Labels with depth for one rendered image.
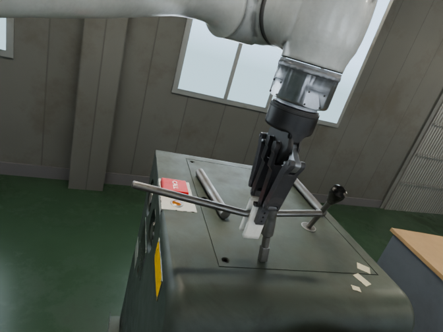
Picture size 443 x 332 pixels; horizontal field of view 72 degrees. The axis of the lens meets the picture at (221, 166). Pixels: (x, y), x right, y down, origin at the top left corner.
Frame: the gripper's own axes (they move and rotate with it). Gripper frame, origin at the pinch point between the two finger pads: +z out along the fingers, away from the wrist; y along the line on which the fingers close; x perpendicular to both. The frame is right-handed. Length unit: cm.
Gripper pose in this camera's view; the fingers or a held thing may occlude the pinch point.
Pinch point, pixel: (254, 217)
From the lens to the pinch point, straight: 54.0
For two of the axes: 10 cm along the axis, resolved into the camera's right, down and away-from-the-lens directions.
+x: 9.4, 1.5, 3.1
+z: -2.7, 8.9, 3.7
